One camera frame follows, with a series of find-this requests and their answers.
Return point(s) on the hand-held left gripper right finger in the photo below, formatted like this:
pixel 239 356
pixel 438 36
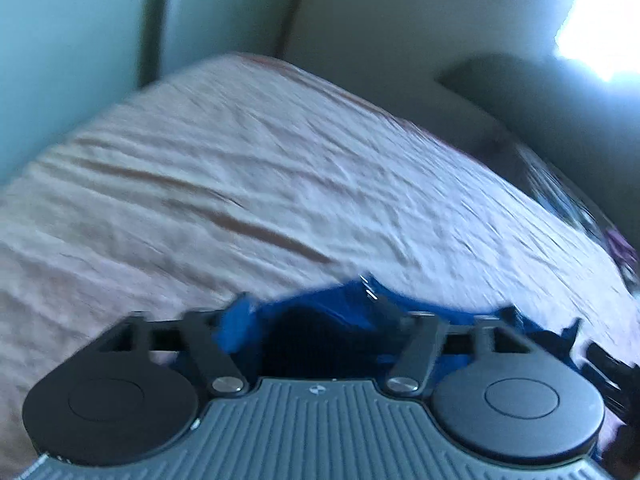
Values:
pixel 419 345

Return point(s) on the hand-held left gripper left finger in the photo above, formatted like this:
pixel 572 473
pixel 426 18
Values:
pixel 210 345

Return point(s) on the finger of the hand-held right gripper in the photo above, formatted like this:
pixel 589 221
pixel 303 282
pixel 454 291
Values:
pixel 612 367

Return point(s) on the blue beaded sweater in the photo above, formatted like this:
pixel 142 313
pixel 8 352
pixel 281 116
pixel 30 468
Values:
pixel 340 305

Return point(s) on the purple cloth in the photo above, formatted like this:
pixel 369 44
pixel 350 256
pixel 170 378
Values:
pixel 622 255

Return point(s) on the pink bed sheet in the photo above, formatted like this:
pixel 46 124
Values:
pixel 250 185

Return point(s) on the patterned pillow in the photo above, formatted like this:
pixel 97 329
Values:
pixel 550 185

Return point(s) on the grey scalloped headboard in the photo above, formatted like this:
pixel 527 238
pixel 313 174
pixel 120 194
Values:
pixel 550 110

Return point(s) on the window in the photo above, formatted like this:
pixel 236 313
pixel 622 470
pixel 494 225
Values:
pixel 605 20

